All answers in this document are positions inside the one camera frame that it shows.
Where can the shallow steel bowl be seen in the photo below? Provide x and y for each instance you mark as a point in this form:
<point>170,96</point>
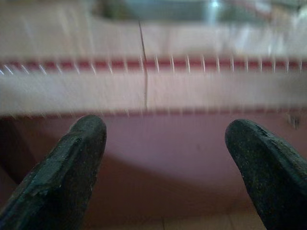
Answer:
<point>168,9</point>

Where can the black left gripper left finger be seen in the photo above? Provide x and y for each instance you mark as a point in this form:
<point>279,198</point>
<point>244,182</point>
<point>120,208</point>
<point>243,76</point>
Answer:
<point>55,187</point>

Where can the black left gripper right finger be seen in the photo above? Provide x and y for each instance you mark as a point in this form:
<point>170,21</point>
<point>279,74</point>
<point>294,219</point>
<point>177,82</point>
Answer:
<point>275,187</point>

